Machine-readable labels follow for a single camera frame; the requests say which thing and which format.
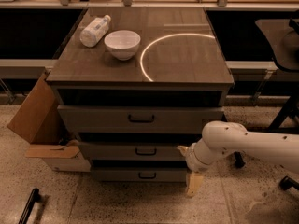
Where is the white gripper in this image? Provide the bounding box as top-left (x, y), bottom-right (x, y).
top-left (177, 141), bottom-right (208, 197)

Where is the grey drawer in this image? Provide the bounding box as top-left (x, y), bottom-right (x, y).
top-left (58, 105), bottom-right (224, 134)
top-left (91, 167), bottom-right (187, 182)
top-left (78, 142), bottom-right (184, 161)

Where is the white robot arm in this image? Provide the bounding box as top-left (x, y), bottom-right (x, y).
top-left (178, 121), bottom-right (299, 197)

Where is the grey bottom drawer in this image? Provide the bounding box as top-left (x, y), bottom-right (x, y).
top-left (91, 167), bottom-right (187, 182)

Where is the grey drawer cabinet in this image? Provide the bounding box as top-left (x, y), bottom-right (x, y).
top-left (47, 7), bottom-right (234, 169)

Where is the grey top drawer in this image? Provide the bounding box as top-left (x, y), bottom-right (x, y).
top-left (58, 105), bottom-right (224, 134)

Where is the black stand leg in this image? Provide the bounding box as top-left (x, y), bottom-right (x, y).
top-left (233, 91), bottom-right (299, 169)

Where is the white ceramic bowl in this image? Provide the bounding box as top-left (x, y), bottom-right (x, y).
top-left (104, 30), bottom-right (141, 61)

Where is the brown cardboard box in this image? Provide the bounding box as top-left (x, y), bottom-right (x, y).
top-left (7, 72), bottom-right (91, 172)

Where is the black bar lower left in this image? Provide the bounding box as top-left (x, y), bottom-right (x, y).
top-left (18, 188), bottom-right (41, 224)

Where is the white plastic bottle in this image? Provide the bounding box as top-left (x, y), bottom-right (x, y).
top-left (79, 15), bottom-right (111, 48)

